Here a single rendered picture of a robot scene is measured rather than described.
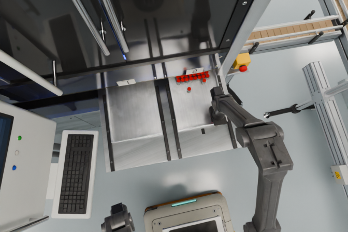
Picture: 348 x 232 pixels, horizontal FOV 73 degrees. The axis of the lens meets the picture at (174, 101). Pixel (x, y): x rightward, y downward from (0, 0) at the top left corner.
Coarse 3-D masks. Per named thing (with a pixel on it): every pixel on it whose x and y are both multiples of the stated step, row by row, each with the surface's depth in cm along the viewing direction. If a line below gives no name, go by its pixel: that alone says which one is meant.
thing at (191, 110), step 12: (180, 84) 129; (192, 84) 129; (216, 84) 129; (180, 96) 128; (192, 96) 128; (204, 96) 128; (180, 108) 126; (192, 108) 126; (204, 108) 126; (180, 120) 124; (192, 120) 124; (204, 120) 124
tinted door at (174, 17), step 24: (120, 0) 61; (144, 0) 63; (168, 0) 65; (192, 0) 66; (216, 0) 68; (120, 24) 71; (144, 24) 73; (168, 24) 76; (192, 24) 78; (216, 24) 81; (144, 48) 88; (168, 48) 91; (192, 48) 95
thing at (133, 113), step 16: (112, 96) 127; (128, 96) 127; (144, 96) 127; (112, 112) 125; (128, 112) 125; (144, 112) 125; (112, 128) 123; (128, 128) 123; (144, 128) 123; (160, 128) 123
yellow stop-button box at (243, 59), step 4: (240, 52) 118; (244, 52) 118; (240, 56) 118; (244, 56) 118; (248, 56) 118; (236, 60) 117; (240, 60) 117; (244, 60) 117; (248, 60) 117; (236, 64) 118; (240, 64) 118; (244, 64) 119; (248, 64) 120; (236, 68) 122
